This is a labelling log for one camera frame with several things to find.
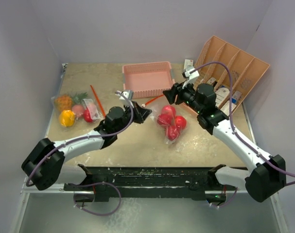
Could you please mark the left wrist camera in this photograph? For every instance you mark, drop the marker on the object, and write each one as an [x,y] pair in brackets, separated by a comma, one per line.
[125,95]

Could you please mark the small white box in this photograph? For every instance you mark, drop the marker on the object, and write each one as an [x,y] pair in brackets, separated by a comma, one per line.
[188,63]

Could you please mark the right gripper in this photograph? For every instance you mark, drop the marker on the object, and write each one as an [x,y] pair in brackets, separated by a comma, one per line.
[170,94]

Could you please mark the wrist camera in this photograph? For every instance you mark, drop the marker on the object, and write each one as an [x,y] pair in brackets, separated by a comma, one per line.
[190,75]
[125,95]

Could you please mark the fake pineapple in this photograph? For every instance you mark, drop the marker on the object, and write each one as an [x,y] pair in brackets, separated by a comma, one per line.
[63,102]

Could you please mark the clear zip bag red apples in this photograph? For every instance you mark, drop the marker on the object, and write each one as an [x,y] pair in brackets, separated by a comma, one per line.
[168,119]

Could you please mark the clear zip bag mixed fruit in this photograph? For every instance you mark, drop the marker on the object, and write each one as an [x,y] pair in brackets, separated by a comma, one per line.
[86,106]

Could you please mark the fake yellow pepper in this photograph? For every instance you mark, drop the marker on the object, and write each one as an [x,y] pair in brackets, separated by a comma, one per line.
[67,118]

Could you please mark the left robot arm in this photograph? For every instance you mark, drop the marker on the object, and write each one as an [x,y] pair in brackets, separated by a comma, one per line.
[45,165]

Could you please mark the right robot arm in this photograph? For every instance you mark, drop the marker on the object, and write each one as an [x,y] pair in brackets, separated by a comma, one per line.
[264,174]

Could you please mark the pink plastic basket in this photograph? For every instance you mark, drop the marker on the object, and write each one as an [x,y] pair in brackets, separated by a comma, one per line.
[147,80]

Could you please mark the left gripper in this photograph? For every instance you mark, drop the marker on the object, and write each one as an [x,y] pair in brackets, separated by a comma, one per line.
[140,113]

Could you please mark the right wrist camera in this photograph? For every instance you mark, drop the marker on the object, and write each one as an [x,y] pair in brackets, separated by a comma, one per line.
[190,75]

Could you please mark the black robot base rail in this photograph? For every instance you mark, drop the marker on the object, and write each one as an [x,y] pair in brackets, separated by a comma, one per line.
[150,182]

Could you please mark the orange desk file organizer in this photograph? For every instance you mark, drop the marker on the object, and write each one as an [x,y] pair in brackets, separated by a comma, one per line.
[245,69]

